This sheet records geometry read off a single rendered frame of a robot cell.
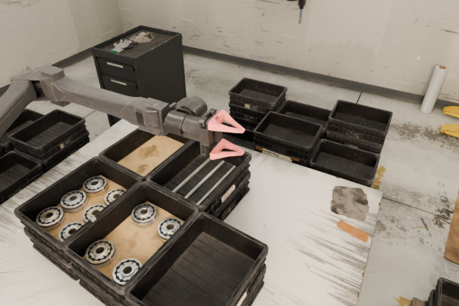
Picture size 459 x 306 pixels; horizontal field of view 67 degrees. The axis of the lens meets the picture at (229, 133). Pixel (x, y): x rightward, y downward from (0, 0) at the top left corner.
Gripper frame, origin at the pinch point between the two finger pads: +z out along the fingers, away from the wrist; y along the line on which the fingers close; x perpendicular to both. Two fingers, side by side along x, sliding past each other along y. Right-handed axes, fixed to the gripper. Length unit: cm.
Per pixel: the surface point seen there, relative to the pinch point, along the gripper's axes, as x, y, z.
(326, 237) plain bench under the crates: -47, 75, 20
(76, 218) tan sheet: 1, 62, -72
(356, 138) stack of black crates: -158, 95, 16
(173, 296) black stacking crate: 11, 63, -18
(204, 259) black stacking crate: -6, 62, -16
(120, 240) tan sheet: 1, 62, -49
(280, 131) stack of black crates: -141, 94, -34
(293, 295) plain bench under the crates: -15, 76, 16
